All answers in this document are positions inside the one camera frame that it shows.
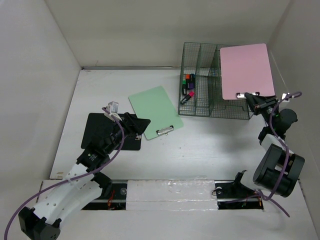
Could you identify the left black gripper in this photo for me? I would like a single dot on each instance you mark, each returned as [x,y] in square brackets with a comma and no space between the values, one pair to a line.
[133,125]

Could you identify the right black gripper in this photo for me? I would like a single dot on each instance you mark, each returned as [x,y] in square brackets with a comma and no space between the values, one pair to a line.
[259,102]

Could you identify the green clipboard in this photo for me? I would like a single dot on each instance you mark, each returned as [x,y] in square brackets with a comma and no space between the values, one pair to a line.
[154,104]

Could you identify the pink clipboard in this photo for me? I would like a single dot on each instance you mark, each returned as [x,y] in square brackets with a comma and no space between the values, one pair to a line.
[245,69]

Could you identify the green highlighter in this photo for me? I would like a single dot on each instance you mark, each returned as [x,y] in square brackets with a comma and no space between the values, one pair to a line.
[184,87]

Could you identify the purple highlighter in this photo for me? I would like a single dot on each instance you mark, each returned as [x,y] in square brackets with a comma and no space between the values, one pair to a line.
[191,85]

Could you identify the orange highlighter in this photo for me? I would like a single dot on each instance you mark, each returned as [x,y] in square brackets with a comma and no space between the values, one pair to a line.
[187,78]

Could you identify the blue highlighter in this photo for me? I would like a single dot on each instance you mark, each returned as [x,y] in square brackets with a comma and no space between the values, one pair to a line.
[193,78]

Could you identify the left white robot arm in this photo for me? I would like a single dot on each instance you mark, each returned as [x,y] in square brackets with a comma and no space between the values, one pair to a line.
[84,182]

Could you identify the black mat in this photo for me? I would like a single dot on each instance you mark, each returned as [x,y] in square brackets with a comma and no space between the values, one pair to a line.
[98,123]

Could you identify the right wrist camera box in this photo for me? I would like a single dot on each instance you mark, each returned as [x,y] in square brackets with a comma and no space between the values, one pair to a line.
[285,98]

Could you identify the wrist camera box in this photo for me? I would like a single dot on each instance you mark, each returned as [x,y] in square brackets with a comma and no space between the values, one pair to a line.
[111,110]
[285,98]

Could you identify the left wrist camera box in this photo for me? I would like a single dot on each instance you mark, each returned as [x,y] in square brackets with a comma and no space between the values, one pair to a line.
[111,110]

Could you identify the green wire mesh organizer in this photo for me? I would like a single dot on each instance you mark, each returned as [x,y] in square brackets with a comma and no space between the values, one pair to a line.
[203,60]

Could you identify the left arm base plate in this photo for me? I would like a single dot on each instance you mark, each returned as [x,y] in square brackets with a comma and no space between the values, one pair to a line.
[114,201]

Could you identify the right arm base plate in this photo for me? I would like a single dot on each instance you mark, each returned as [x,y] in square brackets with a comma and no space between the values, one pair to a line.
[232,196]

